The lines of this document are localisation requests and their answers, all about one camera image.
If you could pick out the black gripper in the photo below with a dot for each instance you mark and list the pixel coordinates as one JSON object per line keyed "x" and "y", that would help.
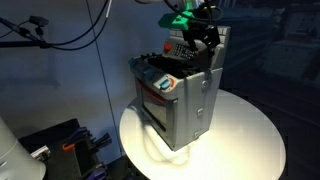
{"x": 201, "y": 31}

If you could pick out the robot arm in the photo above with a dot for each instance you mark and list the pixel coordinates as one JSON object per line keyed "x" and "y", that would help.
{"x": 196, "y": 4}

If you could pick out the red round stove button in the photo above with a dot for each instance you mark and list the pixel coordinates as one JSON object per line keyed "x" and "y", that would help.
{"x": 167, "y": 47}

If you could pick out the blue stove knob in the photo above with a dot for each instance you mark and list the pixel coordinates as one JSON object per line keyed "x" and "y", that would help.
{"x": 147, "y": 71}

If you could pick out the grey toy stove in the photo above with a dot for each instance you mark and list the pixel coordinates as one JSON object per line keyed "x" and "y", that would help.
{"x": 190, "y": 110}

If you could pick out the orange clip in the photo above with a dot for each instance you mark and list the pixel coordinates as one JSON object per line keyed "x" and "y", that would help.
{"x": 67, "y": 146}

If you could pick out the black tool rack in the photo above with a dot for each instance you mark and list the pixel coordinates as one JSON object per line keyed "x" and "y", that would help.
{"x": 66, "y": 160}

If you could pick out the silver metal tool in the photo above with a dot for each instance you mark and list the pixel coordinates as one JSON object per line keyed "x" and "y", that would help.
{"x": 40, "y": 153}

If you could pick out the white rounded plastic housing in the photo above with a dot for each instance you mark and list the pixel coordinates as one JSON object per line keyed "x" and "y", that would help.
{"x": 16, "y": 156}

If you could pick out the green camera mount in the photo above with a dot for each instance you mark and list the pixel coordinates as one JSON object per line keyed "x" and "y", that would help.
{"x": 175, "y": 20}

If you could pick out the small black camera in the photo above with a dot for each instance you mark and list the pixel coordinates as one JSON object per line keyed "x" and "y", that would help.
{"x": 38, "y": 20}

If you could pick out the black camera stand boom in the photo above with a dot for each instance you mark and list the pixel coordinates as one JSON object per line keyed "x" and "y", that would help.
{"x": 20, "y": 44}

